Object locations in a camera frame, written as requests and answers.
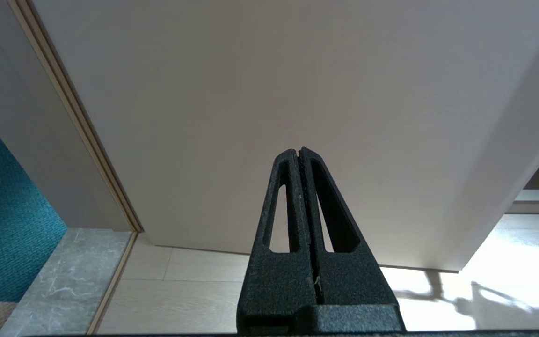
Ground blue carpet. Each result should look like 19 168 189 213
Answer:
0 98 68 302

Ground beige door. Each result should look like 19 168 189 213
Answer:
32 0 539 273

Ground grey marble threshold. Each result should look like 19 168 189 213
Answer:
0 228 137 336

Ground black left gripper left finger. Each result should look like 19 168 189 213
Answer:
237 149 320 334

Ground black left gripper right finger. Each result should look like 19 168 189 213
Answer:
298 146 400 307

